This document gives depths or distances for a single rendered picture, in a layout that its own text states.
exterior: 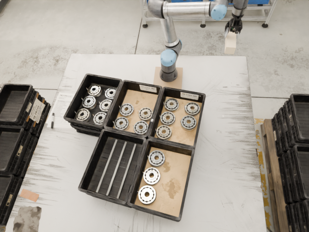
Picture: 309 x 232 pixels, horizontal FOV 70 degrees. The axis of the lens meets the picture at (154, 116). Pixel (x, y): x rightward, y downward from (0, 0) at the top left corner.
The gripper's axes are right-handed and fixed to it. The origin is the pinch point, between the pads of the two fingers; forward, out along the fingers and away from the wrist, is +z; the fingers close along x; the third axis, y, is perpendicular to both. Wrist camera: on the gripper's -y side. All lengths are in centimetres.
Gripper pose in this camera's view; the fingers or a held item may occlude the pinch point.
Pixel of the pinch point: (231, 36)
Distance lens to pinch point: 167.4
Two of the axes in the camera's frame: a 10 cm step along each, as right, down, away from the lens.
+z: 0.9, 4.8, 8.8
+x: 9.8, 1.3, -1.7
